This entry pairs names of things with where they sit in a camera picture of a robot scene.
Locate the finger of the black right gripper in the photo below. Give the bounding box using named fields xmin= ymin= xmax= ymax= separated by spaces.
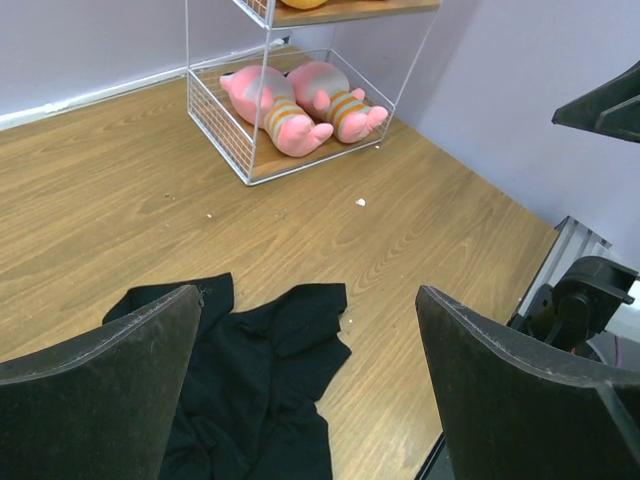
xmin=552 ymin=63 xmax=640 ymax=143

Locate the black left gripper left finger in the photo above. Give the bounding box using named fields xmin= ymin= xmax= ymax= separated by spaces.
xmin=1 ymin=285 xmax=201 ymax=479

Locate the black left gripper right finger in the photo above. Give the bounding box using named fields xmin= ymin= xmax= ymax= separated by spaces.
xmin=415 ymin=286 xmax=639 ymax=479

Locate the pink plush striped hat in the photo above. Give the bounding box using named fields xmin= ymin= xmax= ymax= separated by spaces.
xmin=285 ymin=61 xmax=389 ymax=144

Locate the yellow plush red dotted dress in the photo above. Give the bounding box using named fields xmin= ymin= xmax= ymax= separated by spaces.
xmin=281 ymin=0 xmax=327 ymax=11

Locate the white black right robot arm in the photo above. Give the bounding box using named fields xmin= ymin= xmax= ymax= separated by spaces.
xmin=508 ymin=63 xmax=639 ymax=354

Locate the black t-shirt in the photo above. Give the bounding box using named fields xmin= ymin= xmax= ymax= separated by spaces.
xmin=102 ymin=272 xmax=353 ymax=480

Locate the white wire wooden shelf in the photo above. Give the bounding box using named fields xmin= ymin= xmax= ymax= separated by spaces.
xmin=184 ymin=1 xmax=440 ymax=186

